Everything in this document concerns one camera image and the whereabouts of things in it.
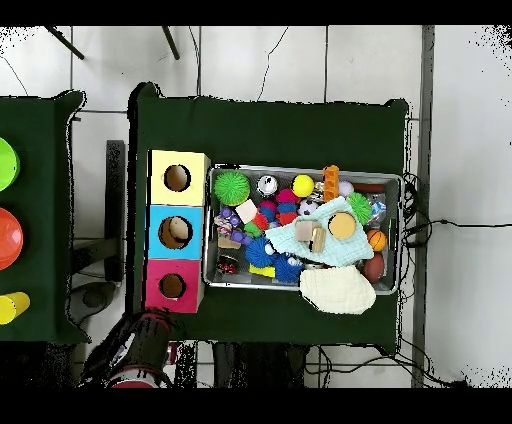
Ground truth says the small brown football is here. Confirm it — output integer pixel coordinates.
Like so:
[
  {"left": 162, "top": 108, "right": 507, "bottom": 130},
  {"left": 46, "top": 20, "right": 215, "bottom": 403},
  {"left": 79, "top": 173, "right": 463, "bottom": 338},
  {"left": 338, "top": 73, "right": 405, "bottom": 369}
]
[{"left": 362, "top": 253, "right": 386, "bottom": 284}]

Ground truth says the shallow wire mesh bin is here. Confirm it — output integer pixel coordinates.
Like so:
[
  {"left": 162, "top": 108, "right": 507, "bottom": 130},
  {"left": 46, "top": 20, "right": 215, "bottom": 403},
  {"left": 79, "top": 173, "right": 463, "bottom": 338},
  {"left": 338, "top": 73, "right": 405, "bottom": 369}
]
[{"left": 201, "top": 163, "right": 404, "bottom": 296}]

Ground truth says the toy hamburger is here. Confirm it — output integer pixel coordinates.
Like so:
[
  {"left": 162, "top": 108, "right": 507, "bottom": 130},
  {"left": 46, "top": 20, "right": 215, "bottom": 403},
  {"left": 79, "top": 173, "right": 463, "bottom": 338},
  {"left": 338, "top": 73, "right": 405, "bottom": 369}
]
[{"left": 327, "top": 211, "right": 357, "bottom": 240}]

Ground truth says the dark green side tablecloth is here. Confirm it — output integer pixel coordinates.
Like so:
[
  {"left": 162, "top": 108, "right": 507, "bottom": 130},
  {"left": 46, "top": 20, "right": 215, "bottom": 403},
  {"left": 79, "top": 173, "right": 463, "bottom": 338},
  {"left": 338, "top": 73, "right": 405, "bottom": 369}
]
[{"left": 0, "top": 90, "right": 92, "bottom": 346}]

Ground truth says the plain wooden block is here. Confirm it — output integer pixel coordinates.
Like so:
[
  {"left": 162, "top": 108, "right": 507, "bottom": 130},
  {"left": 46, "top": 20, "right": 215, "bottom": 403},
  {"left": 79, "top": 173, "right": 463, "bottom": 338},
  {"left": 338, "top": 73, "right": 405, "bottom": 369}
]
[{"left": 294, "top": 220, "right": 319, "bottom": 242}]

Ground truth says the cream waffle cloth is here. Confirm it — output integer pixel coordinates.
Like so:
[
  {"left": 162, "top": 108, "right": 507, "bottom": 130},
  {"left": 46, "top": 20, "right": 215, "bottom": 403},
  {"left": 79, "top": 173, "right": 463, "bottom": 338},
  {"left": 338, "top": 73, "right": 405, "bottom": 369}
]
[{"left": 298, "top": 264, "right": 377, "bottom": 316}]

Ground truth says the wooden box with three holes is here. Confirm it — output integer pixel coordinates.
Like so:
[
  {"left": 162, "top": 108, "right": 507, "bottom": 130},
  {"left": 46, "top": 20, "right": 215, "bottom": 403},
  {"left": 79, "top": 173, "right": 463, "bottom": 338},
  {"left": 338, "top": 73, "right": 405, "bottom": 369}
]
[{"left": 141, "top": 149, "right": 212, "bottom": 314}]

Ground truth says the yellow ball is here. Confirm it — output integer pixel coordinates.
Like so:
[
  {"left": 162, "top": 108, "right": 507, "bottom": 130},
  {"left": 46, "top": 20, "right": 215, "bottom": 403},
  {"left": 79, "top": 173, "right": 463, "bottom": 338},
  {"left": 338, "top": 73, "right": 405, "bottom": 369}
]
[{"left": 291, "top": 174, "right": 316, "bottom": 199}]

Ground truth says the black cable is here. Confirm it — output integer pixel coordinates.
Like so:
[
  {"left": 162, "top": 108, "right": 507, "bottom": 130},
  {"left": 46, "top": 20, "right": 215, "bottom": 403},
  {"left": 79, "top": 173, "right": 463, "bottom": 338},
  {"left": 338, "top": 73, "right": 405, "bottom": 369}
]
[{"left": 403, "top": 217, "right": 512, "bottom": 247}]

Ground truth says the orange plastic toy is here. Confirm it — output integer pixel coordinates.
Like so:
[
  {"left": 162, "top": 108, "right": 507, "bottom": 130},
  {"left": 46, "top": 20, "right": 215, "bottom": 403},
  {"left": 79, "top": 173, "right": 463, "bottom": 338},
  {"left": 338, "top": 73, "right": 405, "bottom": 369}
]
[{"left": 322, "top": 164, "right": 341, "bottom": 202}]

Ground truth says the black metal leg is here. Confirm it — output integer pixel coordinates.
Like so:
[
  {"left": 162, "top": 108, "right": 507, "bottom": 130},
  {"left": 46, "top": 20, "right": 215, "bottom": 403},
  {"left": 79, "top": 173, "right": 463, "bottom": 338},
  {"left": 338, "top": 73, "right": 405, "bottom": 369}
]
[
  {"left": 43, "top": 25, "right": 86, "bottom": 61},
  {"left": 160, "top": 25, "right": 181, "bottom": 61}
]

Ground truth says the small orange basketball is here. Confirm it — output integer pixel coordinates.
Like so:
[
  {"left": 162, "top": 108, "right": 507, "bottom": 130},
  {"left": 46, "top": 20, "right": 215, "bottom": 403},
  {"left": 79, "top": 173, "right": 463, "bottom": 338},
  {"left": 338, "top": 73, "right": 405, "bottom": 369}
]
[{"left": 366, "top": 228, "right": 388, "bottom": 253}]

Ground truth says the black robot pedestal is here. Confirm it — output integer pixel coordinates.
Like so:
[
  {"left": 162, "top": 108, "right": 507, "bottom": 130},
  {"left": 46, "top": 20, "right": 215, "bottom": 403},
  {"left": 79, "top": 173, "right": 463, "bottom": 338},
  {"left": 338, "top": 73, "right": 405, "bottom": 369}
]
[{"left": 211, "top": 341, "right": 310, "bottom": 388}]

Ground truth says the grey round base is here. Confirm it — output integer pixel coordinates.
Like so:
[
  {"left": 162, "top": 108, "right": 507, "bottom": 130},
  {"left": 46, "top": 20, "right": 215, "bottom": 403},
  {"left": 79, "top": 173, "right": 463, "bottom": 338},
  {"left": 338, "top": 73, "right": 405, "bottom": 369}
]
[{"left": 67, "top": 280, "right": 118, "bottom": 325}]

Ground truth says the large green spiky ball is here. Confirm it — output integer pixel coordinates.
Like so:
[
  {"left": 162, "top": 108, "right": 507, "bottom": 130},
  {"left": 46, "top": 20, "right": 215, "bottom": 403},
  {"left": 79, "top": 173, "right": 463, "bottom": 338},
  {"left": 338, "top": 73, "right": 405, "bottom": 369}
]
[{"left": 213, "top": 170, "right": 252, "bottom": 207}]

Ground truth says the yellow plastic cup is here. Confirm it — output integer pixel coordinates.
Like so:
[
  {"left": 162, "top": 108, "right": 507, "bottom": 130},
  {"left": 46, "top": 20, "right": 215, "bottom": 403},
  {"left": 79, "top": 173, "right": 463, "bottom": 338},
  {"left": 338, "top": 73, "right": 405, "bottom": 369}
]
[{"left": 0, "top": 291, "right": 31, "bottom": 326}]

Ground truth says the green plastic plate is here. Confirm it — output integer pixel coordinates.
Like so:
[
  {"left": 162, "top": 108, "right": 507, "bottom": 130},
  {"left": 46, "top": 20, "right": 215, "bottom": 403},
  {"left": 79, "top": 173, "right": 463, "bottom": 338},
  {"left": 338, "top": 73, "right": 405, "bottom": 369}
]
[{"left": 0, "top": 136, "right": 21, "bottom": 192}]

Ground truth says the orange plastic plate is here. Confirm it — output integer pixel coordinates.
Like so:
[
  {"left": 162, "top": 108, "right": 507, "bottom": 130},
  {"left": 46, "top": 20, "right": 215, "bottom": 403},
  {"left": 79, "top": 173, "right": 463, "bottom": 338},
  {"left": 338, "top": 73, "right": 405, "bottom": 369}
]
[{"left": 0, "top": 206, "right": 24, "bottom": 271}]

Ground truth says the light teal waffle cloth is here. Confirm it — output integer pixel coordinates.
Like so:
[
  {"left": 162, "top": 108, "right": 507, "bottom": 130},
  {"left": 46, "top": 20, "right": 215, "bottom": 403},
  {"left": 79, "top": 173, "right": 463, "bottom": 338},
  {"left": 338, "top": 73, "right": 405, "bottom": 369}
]
[{"left": 264, "top": 195, "right": 374, "bottom": 268}]

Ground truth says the crumpled printed paper ball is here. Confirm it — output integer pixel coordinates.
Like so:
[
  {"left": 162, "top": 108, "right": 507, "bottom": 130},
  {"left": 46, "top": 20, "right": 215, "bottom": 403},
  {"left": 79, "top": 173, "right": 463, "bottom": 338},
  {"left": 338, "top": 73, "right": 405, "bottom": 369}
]
[{"left": 213, "top": 217, "right": 234, "bottom": 238}]

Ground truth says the black upright post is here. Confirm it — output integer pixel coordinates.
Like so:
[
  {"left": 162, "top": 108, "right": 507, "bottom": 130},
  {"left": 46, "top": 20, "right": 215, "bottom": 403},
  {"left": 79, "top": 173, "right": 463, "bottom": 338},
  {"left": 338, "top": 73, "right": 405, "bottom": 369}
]
[{"left": 104, "top": 139, "right": 127, "bottom": 283}]

